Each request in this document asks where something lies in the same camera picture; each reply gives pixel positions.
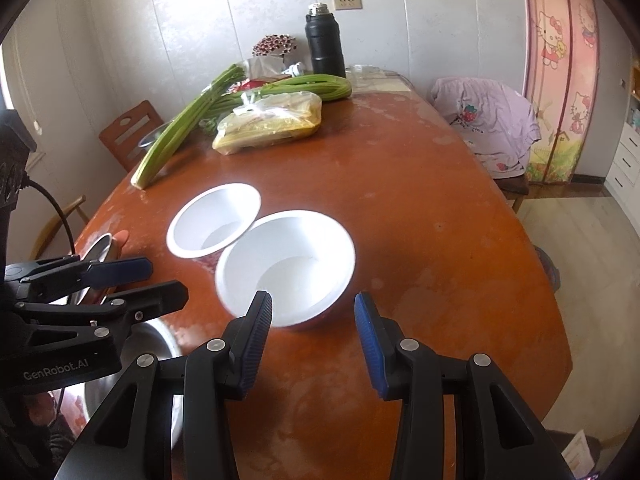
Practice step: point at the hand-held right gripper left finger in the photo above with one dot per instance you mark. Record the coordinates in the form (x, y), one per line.
(255, 340)

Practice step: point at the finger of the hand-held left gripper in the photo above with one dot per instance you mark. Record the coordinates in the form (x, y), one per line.
(120, 270)
(160, 297)

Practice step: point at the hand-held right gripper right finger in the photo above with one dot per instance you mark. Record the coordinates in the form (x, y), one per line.
(370, 345)

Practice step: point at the white instant noodle cup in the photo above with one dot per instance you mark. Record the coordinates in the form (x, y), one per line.
(300, 240)

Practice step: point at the flat steel dish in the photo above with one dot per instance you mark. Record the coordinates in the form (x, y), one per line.
(97, 250)

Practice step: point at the light wood armchair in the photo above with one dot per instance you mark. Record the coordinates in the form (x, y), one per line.
(50, 227)

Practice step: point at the steel mixing bowl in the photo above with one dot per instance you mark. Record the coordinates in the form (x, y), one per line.
(150, 139)

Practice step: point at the celery bunch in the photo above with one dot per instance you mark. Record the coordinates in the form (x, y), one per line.
(170, 140)
(310, 85)

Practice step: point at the brown wooden chair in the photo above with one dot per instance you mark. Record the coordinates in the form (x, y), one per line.
(125, 130)

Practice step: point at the dark grey seat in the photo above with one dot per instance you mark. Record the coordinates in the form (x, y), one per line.
(547, 265)

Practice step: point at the plastic bag of yellow noodles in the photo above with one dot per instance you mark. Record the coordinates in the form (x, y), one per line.
(270, 125)

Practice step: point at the dark wooden chair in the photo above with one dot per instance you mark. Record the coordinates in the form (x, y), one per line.
(515, 187)

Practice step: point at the red package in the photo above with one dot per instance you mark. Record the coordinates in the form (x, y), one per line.
(257, 82)

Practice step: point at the white paper sheet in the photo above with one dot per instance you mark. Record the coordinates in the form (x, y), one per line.
(577, 452)

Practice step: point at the pale purple garment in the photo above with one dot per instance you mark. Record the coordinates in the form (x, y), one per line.
(485, 115)

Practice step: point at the clear plastic sheet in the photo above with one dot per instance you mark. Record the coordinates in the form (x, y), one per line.
(385, 80)

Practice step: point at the red white flower bouquet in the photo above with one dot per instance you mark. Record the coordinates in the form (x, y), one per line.
(272, 44)

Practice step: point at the black thermos flask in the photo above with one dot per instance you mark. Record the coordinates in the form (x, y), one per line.
(325, 45)

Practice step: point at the white drawer cabinet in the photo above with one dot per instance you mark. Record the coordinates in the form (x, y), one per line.
(625, 155)

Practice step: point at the pink cartoon wardrobe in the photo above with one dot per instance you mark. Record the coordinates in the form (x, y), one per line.
(555, 85)

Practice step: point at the beige wall socket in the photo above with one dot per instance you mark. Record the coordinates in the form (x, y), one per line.
(347, 2)

